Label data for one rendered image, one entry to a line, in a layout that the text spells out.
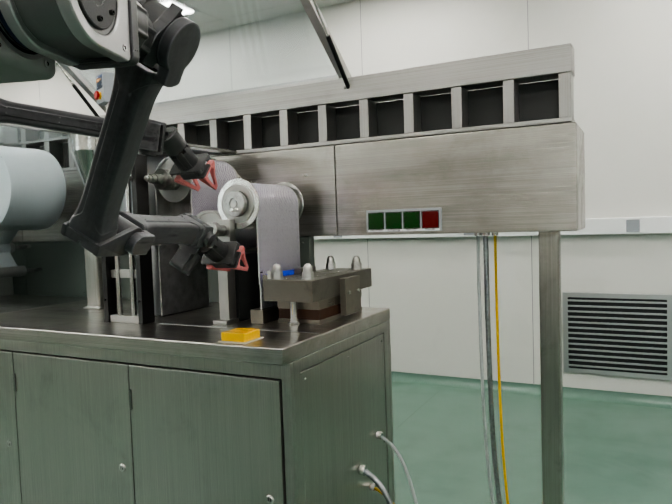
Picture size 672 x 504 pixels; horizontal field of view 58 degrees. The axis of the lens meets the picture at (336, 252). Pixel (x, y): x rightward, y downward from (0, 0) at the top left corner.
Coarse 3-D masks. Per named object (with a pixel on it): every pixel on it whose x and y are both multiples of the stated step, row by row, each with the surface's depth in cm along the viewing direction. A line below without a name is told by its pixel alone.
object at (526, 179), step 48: (384, 144) 191; (432, 144) 184; (480, 144) 177; (528, 144) 171; (576, 144) 165; (336, 192) 200; (384, 192) 192; (432, 192) 185; (480, 192) 178; (528, 192) 172; (576, 192) 166
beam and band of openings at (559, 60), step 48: (240, 96) 215; (288, 96) 206; (336, 96) 198; (384, 96) 190; (432, 96) 191; (480, 96) 184; (528, 96) 177; (240, 144) 225; (288, 144) 208; (336, 144) 199
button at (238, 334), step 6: (228, 330) 152; (234, 330) 152; (240, 330) 151; (246, 330) 151; (252, 330) 151; (258, 330) 152; (222, 336) 150; (228, 336) 149; (234, 336) 148; (240, 336) 147; (246, 336) 148; (252, 336) 150; (258, 336) 152
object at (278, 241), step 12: (264, 228) 179; (276, 228) 184; (288, 228) 191; (264, 240) 178; (276, 240) 184; (288, 240) 191; (264, 252) 178; (276, 252) 184; (288, 252) 190; (264, 264) 178; (288, 264) 190
